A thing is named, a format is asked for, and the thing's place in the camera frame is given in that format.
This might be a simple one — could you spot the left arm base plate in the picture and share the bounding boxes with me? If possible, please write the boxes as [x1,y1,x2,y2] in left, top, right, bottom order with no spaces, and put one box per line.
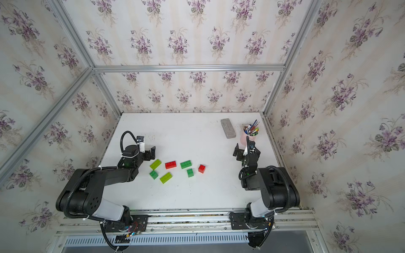
[104,215,149,234]

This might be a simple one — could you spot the white slotted cable duct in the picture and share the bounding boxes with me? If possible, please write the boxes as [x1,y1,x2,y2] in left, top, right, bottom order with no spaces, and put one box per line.
[64,232,248,247]

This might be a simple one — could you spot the pink pen cup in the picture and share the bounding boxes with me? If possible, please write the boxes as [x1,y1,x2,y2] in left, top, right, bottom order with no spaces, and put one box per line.
[240,130,256,147]

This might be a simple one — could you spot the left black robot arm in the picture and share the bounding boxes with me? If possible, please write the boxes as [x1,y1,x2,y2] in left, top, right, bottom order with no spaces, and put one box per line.
[55,131,156,229]

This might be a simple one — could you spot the lime long lego brick front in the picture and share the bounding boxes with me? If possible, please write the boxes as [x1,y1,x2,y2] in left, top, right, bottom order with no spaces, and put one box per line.
[160,172,173,184]

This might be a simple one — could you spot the lime long lego brick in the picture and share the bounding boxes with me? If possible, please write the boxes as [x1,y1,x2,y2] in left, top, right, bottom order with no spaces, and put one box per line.
[160,172,173,184]
[150,159,162,170]

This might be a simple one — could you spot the aluminium mounting rail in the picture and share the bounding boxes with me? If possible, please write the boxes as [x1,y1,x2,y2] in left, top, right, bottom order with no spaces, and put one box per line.
[55,207,320,236]

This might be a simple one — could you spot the red long lego brick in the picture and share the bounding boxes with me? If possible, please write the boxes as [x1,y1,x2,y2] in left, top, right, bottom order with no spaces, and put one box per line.
[165,161,177,169]

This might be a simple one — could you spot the small red lego brick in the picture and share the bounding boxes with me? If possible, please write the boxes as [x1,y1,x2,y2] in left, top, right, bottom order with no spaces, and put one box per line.
[198,164,206,174]

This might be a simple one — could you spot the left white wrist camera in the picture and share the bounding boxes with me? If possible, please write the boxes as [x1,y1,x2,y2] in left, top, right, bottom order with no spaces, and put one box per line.
[137,136,145,153]

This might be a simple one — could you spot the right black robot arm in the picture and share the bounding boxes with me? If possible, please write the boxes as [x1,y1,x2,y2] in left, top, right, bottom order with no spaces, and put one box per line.
[228,137,301,230]

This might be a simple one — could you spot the green long lego brick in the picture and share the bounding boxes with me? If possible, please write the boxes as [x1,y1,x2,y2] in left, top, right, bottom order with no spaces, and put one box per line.
[180,160,192,169]

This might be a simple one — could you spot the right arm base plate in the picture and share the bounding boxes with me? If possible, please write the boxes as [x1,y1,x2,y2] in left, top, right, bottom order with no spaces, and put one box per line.
[228,212,270,230]

